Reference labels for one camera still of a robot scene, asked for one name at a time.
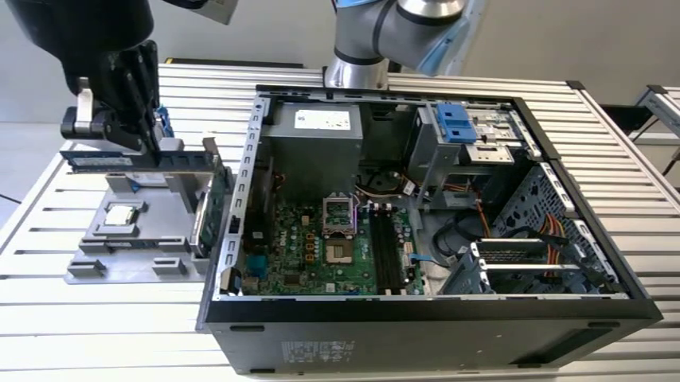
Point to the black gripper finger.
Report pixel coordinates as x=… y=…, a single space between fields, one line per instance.
x=143 y=87
x=118 y=131

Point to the dark RAM stick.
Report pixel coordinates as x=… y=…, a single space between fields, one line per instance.
x=105 y=161
x=132 y=243

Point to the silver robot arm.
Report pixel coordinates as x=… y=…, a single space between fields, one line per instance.
x=360 y=36

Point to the black RAM slot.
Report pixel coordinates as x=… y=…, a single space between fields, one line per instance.
x=379 y=246
x=394 y=250

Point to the hard disk in blue carrier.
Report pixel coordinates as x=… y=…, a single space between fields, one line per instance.
x=165 y=121

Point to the silver CPU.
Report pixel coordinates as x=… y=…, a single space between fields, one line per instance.
x=118 y=217

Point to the grey parts rack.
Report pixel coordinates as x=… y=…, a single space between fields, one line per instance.
x=159 y=223

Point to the green graphics card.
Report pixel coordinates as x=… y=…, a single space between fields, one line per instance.
x=212 y=207

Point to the grey power supply unit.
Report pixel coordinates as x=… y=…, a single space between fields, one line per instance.
x=312 y=159

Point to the green motherboard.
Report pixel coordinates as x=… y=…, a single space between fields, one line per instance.
x=296 y=274

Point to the black cooler fan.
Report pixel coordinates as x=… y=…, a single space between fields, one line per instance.
x=379 y=181

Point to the CPU socket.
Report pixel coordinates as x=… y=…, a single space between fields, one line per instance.
x=339 y=250

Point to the blue plastic drive latch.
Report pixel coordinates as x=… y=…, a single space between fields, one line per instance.
x=454 y=123

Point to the silver metal drive bay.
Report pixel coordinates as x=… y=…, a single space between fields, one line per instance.
x=489 y=155

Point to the black open PC case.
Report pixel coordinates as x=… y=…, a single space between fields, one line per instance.
x=424 y=342

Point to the grey perforated disk bay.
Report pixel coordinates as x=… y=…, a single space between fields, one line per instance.
x=509 y=248

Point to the aluminium side table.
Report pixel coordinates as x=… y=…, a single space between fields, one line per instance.
x=658 y=99

